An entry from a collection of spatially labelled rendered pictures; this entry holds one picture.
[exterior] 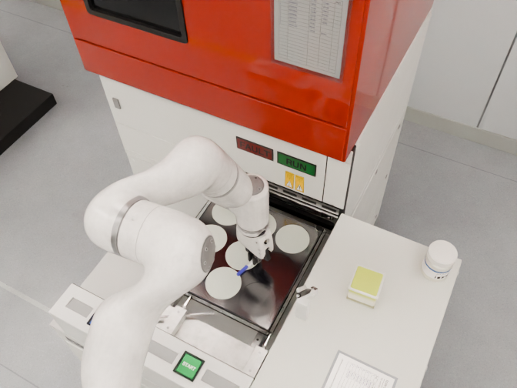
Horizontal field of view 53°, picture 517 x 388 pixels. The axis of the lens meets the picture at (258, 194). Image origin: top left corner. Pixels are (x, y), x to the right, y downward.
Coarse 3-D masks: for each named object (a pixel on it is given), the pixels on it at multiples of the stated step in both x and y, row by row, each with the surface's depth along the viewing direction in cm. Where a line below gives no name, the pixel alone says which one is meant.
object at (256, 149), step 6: (240, 144) 148; (246, 144) 147; (252, 144) 145; (246, 150) 149; (252, 150) 147; (258, 150) 146; (264, 150) 145; (270, 150) 143; (264, 156) 147; (270, 156) 145
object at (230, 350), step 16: (160, 320) 139; (192, 320) 139; (176, 336) 136; (192, 336) 136; (208, 336) 136; (224, 336) 136; (208, 352) 133; (224, 352) 133; (240, 352) 133; (240, 368) 131
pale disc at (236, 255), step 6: (234, 246) 150; (240, 246) 150; (228, 252) 149; (234, 252) 149; (240, 252) 149; (246, 252) 149; (228, 258) 148; (234, 258) 148; (240, 258) 148; (246, 258) 148; (228, 264) 147; (234, 264) 147; (240, 264) 146; (246, 264) 146; (252, 264) 146
